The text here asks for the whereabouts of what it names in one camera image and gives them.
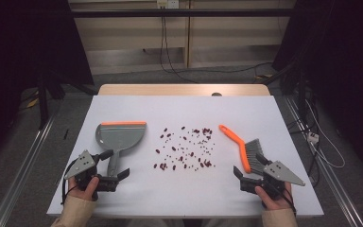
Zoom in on person's right hand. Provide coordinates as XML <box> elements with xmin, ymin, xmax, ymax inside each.
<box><xmin>254</xmin><ymin>182</ymin><xmax>294</xmax><ymax>212</ymax></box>

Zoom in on red kidney beans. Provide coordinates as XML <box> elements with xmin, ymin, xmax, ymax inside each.
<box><xmin>152</xmin><ymin>126</ymin><xmax>216</xmax><ymax>172</ymax></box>

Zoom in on black floor cable bundle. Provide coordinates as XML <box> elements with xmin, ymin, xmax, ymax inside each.
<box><xmin>287</xmin><ymin>94</ymin><xmax>320</xmax><ymax>187</ymax></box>

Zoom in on person's grey trousers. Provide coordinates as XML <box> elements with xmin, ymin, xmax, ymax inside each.
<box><xmin>100</xmin><ymin>218</ymin><xmax>263</xmax><ymax>227</ymax></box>

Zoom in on black hanging cable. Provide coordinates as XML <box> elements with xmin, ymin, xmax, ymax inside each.
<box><xmin>163</xmin><ymin>8</ymin><xmax>273</xmax><ymax>75</ymax></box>
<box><xmin>159</xmin><ymin>8</ymin><xmax>200</xmax><ymax>84</ymax></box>

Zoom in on right hand-held gripper cable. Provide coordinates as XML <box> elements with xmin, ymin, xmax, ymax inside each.
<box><xmin>277</xmin><ymin>183</ymin><xmax>298</xmax><ymax>217</ymax></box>

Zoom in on white table board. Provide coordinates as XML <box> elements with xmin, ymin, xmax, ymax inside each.
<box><xmin>46</xmin><ymin>95</ymin><xmax>325</xmax><ymax>219</ymax></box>

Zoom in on black horizontal bar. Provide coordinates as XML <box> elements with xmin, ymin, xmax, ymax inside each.
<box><xmin>70</xmin><ymin>9</ymin><xmax>296</xmax><ymax>18</ymax></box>

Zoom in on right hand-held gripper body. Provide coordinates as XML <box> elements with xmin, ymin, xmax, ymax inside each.
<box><xmin>239</xmin><ymin>160</ymin><xmax>306</xmax><ymax>201</ymax></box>

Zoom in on orange brush with grey bristles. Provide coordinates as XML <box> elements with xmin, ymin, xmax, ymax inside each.
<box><xmin>218</xmin><ymin>124</ymin><xmax>268</xmax><ymax>176</ymax></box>

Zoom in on wooden table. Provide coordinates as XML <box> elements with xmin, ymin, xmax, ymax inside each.
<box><xmin>97</xmin><ymin>83</ymin><xmax>271</xmax><ymax>97</ymax></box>

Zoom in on hand-held gripper cable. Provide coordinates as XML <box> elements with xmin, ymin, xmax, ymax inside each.
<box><xmin>60</xmin><ymin>159</ymin><xmax>78</xmax><ymax>206</ymax></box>
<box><xmin>277</xmin><ymin>183</ymin><xmax>298</xmax><ymax>217</ymax></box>

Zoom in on person's left hand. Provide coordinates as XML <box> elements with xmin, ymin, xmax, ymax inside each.
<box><xmin>67</xmin><ymin>175</ymin><xmax>101</xmax><ymax>202</ymax></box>

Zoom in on grey dustpan with orange lip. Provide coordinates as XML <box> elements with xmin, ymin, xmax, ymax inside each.
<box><xmin>95</xmin><ymin>121</ymin><xmax>147</xmax><ymax>178</ymax></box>

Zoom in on left hand-held gripper cable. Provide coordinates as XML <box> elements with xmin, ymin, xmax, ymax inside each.
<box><xmin>60</xmin><ymin>159</ymin><xmax>78</xmax><ymax>206</ymax></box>

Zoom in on aluminium floor rail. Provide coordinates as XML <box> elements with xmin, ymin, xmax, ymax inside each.
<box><xmin>283</xmin><ymin>96</ymin><xmax>363</xmax><ymax>227</ymax></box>
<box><xmin>0</xmin><ymin>113</ymin><xmax>56</xmax><ymax>227</ymax></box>

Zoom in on white wall outlet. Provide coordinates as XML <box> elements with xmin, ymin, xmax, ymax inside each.
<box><xmin>156</xmin><ymin>0</ymin><xmax>180</xmax><ymax>9</ymax></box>

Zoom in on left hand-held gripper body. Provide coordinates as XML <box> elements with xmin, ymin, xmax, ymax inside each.
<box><xmin>63</xmin><ymin>149</ymin><xmax>119</xmax><ymax>193</ymax></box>

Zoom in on black metal stand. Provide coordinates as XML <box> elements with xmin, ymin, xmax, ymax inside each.
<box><xmin>264</xmin><ymin>61</ymin><xmax>310</xmax><ymax>117</ymax></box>
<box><xmin>36</xmin><ymin>70</ymin><xmax>98</xmax><ymax>131</ymax></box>

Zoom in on white floor cable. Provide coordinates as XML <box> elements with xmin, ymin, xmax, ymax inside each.
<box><xmin>305</xmin><ymin>98</ymin><xmax>347</xmax><ymax>169</ymax></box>

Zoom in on wooden wall post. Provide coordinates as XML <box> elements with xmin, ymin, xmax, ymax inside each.
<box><xmin>183</xmin><ymin>0</ymin><xmax>193</xmax><ymax>69</ymax></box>

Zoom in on black curtain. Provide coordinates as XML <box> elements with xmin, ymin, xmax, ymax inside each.
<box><xmin>272</xmin><ymin>0</ymin><xmax>363</xmax><ymax>181</ymax></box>
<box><xmin>0</xmin><ymin>0</ymin><xmax>95</xmax><ymax>159</ymax></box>

